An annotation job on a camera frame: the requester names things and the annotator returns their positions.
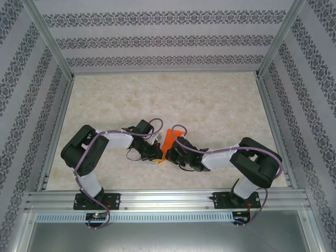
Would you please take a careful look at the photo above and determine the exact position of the orange paper sheet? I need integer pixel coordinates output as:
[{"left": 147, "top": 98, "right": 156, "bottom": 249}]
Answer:
[{"left": 156, "top": 128, "right": 186, "bottom": 165}]

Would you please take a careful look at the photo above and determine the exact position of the sheet metal tray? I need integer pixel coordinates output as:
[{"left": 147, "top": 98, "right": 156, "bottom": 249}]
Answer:
[{"left": 19, "top": 211, "right": 325, "bottom": 252}]

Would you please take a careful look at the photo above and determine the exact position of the small controller board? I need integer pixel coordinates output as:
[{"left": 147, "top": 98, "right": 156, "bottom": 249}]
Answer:
[
  {"left": 233, "top": 209, "right": 252, "bottom": 224},
  {"left": 85, "top": 212, "right": 108, "bottom": 222}
]

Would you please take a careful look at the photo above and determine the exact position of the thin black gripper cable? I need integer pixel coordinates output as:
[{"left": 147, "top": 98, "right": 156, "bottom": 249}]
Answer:
[
  {"left": 125, "top": 146, "right": 144, "bottom": 161},
  {"left": 178, "top": 162, "right": 196, "bottom": 172}
]

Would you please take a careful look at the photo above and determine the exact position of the long aluminium mounting rail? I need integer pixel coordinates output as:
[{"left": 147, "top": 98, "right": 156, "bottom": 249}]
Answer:
[{"left": 25, "top": 190, "right": 312, "bottom": 213}]

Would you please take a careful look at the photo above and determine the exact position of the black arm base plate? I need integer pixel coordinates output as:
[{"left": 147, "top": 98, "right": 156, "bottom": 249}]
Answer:
[
  {"left": 74, "top": 193, "right": 121, "bottom": 211},
  {"left": 213, "top": 191, "right": 260, "bottom": 210}
]

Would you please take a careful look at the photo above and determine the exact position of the slotted grey cable duct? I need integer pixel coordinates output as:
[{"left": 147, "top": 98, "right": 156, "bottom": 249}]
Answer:
[{"left": 35, "top": 212, "right": 235, "bottom": 224}]

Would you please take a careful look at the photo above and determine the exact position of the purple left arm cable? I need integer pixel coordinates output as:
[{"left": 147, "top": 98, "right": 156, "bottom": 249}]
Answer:
[{"left": 73, "top": 118, "right": 165, "bottom": 230}]

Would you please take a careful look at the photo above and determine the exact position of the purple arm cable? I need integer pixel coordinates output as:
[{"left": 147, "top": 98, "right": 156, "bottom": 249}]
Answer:
[
  {"left": 73, "top": 118, "right": 165, "bottom": 230},
  {"left": 164, "top": 124, "right": 284, "bottom": 228}
]

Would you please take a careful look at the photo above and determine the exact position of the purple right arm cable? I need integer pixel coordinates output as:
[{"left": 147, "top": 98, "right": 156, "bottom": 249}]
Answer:
[{"left": 164, "top": 124, "right": 284, "bottom": 228}]

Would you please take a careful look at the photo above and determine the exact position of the aluminium table edge rail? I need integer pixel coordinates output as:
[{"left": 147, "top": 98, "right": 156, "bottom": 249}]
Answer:
[
  {"left": 256, "top": 77, "right": 299, "bottom": 190},
  {"left": 36, "top": 77, "right": 76, "bottom": 192}
]

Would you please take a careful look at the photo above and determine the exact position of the aluminium frame post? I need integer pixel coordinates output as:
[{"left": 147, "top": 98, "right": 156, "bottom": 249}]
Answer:
[
  {"left": 257, "top": 0, "right": 308, "bottom": 79},
  {"left": 23, "top": 0, "right": 76, "bottom": 81}
]

